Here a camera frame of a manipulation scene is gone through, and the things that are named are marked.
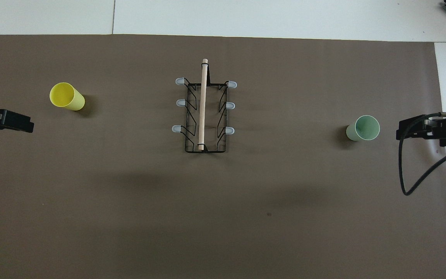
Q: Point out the pale green plastic cup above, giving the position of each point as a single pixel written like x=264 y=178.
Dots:
x=364 y=128

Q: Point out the yellow plastic cup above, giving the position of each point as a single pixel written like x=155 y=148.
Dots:
x=68 y=97

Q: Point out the brown table mat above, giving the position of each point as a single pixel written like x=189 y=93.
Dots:
x=223 y=217

